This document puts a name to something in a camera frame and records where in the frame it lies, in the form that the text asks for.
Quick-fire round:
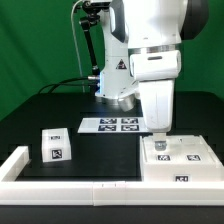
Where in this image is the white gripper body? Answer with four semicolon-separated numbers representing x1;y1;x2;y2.
139;79;175;133

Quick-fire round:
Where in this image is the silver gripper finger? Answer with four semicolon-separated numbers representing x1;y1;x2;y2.
153;133;167;150

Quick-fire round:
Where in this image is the white cabinet door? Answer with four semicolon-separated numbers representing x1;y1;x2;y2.
142;137;174;163
174;135;214;164

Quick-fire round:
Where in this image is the white cabinet body box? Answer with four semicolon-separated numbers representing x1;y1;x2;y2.
140;136;224;182

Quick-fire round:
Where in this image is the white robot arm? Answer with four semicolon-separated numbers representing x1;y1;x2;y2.
90;0;209;150

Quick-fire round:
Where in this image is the white cabinet top block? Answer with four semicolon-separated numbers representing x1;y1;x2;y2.
41;128;72;163

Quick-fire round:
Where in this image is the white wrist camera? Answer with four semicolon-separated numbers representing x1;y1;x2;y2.
118;49;183;113

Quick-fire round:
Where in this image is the white marker base plate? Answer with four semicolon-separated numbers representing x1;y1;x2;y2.
78;117;148;133

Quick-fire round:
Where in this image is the black cable bundle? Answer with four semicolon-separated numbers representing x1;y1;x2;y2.
38;77;101;95

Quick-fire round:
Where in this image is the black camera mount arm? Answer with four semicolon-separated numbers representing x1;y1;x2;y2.
79;0;109;76

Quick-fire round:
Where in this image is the grey thin cable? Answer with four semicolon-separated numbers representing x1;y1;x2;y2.
70;0;86;94

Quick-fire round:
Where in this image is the white U-shaped boundary frame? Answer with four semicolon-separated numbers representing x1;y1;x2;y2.
0;146;224;206

